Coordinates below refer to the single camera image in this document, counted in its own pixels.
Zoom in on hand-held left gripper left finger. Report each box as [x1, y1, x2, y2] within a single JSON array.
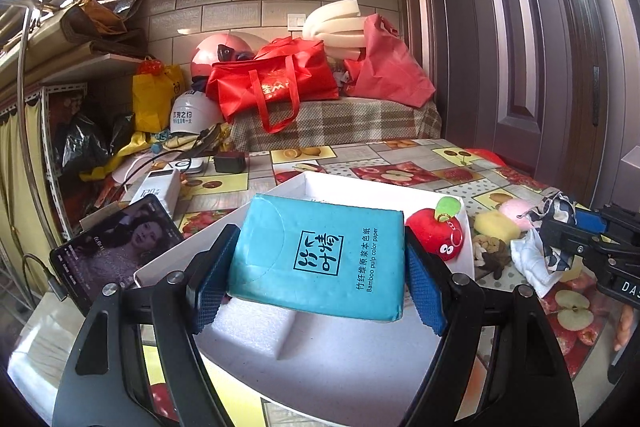
[[52, 223, 242, 427]]

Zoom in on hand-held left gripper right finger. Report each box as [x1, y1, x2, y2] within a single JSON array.
[[402, 227, 593, 427]]

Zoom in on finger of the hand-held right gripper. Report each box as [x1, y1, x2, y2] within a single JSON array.
[[575, 206, 640, 233], [540, 217, 616, 258]]

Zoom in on white navy patterned cloth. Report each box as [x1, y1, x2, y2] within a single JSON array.
[[510, 189, 591, 298]]

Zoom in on red apple plush keychain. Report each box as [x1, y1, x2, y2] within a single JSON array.
[[405, 197, 468, 263]]

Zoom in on pink fluffy ball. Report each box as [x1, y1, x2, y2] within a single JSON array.
[[500, 198, 538, 230]]

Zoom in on brown braided hair tie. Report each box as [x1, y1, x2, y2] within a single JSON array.
[[472, 234, 503, 258]]

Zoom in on yellow sponge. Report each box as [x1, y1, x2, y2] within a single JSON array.
[[474, 210, 522, 243]]

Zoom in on brown knotted rope toy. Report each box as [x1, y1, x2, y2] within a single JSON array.
[[485, 252, 512, 279]]

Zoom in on blue tissue pack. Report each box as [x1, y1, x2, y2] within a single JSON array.
[[227, 193, 406, 322]]

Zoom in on white tray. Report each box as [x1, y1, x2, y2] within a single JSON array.
[[134, 170, 473, 414]]

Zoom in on person's right hand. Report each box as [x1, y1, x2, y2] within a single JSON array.
[[614, 307, 636, 353]]

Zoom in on white power bank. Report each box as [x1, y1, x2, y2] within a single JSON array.
[[131, 172, 181, 220]]

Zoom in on black smartphone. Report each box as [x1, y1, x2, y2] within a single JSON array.
[[49, 193, 185, 308]]

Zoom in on white flat device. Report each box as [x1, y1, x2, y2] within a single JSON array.
[[150, 159, 205, 178]]

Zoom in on black power adapter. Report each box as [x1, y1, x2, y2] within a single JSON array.
[[214, 152, 248, 174]]

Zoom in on fruit print tablecloth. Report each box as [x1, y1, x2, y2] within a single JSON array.
[[10, 137, 640, 427]]

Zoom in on white helmet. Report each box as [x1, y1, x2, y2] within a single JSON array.
[[169, 89, 226, 138]]

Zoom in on plaid cloth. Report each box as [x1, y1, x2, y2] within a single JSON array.
[[227, 97, 443, 152]]

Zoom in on yellow bag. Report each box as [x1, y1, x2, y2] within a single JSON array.
[[132, 57, 186, 134]]

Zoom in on black plastic bag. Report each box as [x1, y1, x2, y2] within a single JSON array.
[[55, 112, 133, 168]]

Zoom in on grey panelled door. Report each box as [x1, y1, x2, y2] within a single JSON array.
[[565, 0, 640, 218], [432, 0, 566, 152]]

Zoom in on red tote bag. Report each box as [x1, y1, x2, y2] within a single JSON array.
[[206, 36, 341, 134]]

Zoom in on red plastic bag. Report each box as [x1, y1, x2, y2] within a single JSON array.
[[345, 13, 436, 108]]

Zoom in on pink helmet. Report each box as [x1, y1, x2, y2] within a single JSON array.
[[190, 33, 266, 80]]

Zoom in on brown leather bag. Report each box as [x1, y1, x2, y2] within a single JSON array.
[[60, 0, 148, 58]]

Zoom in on white foam strips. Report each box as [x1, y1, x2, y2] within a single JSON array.
[[301, 2, 377, 60]]

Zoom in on curved metal pole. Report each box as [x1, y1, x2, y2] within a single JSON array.
[[0, 0, 83, 248]]

